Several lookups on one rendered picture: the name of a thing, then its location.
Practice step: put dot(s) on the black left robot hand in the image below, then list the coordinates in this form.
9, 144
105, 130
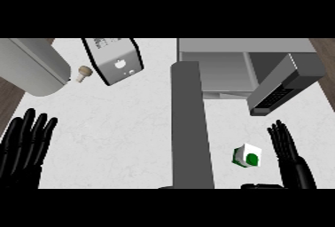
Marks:
20, 153

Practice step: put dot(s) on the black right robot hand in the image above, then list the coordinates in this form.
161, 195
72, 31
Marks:
292, 165

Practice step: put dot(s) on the white and green milk carton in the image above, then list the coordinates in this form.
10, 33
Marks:
248, 155

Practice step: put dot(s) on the grey microwave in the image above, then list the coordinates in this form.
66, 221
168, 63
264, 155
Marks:
261, 71

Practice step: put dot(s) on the pale grey rounded appliance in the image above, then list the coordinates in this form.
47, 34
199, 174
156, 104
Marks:
29, 66

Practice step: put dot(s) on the beige mushroom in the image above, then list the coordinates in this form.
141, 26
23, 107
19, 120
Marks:
82, 73

